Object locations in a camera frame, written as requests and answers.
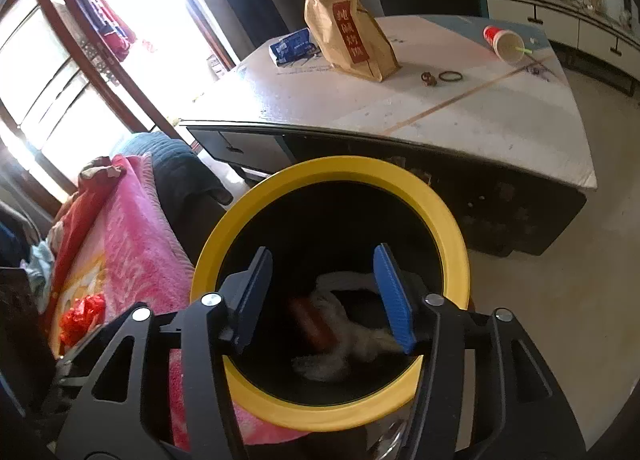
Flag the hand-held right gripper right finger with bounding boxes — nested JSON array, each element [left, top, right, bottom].
[[372, 242, 586, 460]]

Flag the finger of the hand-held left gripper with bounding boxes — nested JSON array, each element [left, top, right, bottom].
[[52, 347, 108, 393]]

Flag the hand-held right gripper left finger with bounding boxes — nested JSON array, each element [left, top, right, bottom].
[[55, 246, 275, 460]]

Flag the red plastic bag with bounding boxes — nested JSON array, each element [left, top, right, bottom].
[[59, 292, 107, 348]]

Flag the small red wrapper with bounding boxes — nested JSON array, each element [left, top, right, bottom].
[[292, 297, 336, 348]]

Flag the white plastic bag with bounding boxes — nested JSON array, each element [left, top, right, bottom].
[[290, 270, 426, 383]]

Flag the yellow rimmed black trash bin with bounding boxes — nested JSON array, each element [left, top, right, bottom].
[[190, 156, 471, 460]]

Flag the light blue clothes pile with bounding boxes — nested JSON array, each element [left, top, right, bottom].
[[22, 240, 56, 301]]

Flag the red quilt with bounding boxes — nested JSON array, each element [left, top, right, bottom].
[[52, 155, 131, 251]]

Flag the pink yellow printed blanket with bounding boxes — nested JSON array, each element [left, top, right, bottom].
[[42, 155, 321, 451]]

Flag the pale floral cloth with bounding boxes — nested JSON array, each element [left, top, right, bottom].
[[77, 155, 128, 181]]

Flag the blue quilted cushion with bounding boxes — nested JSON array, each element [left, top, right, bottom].
[[110, 132, 235, 221]]

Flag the white coffee table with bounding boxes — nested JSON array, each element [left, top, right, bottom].
[[177, 15, 598, 257]]

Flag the blue packet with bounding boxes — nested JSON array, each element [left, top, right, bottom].
[[269, 27, 321, 66]]

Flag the brown paper bag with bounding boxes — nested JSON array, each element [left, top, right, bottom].
[[305, 0, 400, 83]]

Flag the red paper cup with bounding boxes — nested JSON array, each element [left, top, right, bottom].
[[482, 25, 526, 65]]

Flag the hanging clothes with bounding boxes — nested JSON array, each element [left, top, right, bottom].
[[67, 0, 156, 61]]

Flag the white television cabinet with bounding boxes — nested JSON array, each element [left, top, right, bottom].
[[377, 0, 640, 96]]

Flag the brown window frame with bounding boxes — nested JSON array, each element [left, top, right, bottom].
[[0, 0, 241, 221]]

